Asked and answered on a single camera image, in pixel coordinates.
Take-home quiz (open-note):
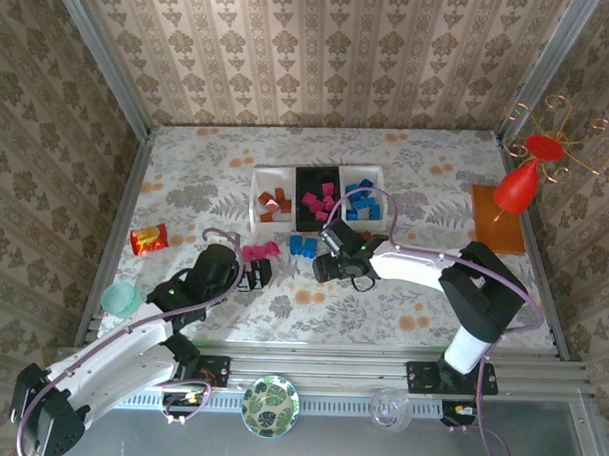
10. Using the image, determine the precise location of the floral tablecloth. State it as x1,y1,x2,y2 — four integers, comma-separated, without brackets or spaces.
97,115,563,356

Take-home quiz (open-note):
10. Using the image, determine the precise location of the black plastic container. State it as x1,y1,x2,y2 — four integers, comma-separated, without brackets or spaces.
292,165,344,231

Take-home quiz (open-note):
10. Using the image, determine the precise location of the white plastic container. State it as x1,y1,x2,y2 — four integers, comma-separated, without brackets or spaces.
247,165,299,237
337,162,387,227

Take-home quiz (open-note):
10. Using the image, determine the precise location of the black connector box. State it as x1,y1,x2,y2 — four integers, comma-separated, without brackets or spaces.
440,400,480,428
161,390,205,411

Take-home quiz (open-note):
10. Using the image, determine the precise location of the green leaf pattern bowl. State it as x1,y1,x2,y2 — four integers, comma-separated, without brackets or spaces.
240,374,301,439

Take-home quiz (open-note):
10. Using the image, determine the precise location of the red plastic goblet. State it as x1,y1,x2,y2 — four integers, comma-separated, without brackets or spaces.
491,133,566,217

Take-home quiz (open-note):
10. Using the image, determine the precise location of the grey metal shelf plate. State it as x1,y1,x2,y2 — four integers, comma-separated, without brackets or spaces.
83,372,598,456

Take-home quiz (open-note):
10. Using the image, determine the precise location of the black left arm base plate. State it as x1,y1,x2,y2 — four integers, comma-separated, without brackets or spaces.
188,354,231,388

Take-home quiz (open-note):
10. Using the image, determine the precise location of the red yellow snack packet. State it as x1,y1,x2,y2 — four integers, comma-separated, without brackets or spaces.
128,221,171,258

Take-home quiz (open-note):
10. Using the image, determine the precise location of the orange flat board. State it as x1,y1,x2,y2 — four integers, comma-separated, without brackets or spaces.
469,183,530,256

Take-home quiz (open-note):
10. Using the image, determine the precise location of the aluminium frame rail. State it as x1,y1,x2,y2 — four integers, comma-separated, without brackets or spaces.
73,127,157,349
487,132,579,361
53,334,599,405

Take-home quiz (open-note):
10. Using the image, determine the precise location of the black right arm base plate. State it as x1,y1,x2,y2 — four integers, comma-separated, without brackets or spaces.
405,360,500,396

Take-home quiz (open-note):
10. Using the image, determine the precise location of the copper wire stand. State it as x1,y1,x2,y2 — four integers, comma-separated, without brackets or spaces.
494,91,609,229

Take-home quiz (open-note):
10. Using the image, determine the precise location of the grey slotted cable duct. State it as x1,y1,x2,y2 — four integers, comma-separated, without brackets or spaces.
115,385,480,421

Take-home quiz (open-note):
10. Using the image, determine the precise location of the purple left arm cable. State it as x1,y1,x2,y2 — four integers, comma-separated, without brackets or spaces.
14,220,248,456

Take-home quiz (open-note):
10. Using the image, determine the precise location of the teal plastic cup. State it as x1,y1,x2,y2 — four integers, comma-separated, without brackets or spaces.
99,280,144,318

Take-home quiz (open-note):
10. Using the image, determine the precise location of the clear glass bowl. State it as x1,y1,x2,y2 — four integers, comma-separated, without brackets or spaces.
368,386,414,434

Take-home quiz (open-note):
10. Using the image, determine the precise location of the aluminium frame post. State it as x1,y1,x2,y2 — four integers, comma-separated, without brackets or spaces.
496,0,603,144
43,0,157,139

